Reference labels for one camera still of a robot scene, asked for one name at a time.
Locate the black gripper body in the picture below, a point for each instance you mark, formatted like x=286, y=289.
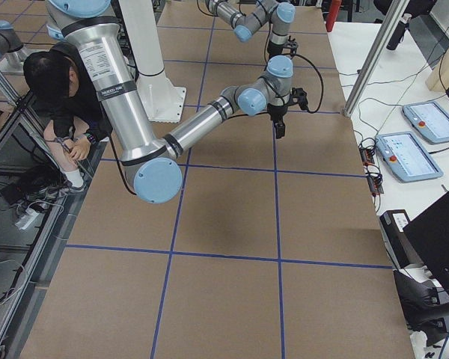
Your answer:
x=277, y=49
x=276, y=111

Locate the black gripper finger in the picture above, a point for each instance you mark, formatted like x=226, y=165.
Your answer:
x=279, y=128

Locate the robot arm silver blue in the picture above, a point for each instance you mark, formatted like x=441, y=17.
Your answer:
x=278, y=14
x=121, y=52

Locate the red cylinder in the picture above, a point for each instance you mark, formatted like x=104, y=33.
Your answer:
x=334, y=9

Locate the near blue teach pendant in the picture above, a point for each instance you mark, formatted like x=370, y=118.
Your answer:
x=406, y=157

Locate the blue teach pendant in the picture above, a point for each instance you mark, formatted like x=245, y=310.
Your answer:
x=406, y=157
x=429, y=119

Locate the black bottle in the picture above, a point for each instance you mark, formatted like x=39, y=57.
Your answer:
x=400, y=30

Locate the far blue teach pendant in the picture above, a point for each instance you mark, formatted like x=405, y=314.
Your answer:
x=429, y=119

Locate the black desktop box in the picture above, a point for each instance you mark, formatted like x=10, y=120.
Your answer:
x=392, y=224

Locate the black laptop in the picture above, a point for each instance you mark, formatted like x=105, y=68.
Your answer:
x=428, y=234

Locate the person in black jacket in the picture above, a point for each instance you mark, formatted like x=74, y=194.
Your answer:
x=59, y=80

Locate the white power strip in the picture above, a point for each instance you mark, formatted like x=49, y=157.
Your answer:
x=26, y=219

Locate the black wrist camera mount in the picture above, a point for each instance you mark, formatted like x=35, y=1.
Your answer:
x=291, y=46
x=298, y=96

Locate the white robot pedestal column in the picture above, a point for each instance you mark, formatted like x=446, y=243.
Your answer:
x=162, y=101

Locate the aluminium frame post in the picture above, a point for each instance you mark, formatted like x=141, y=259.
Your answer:
x=387, y=28

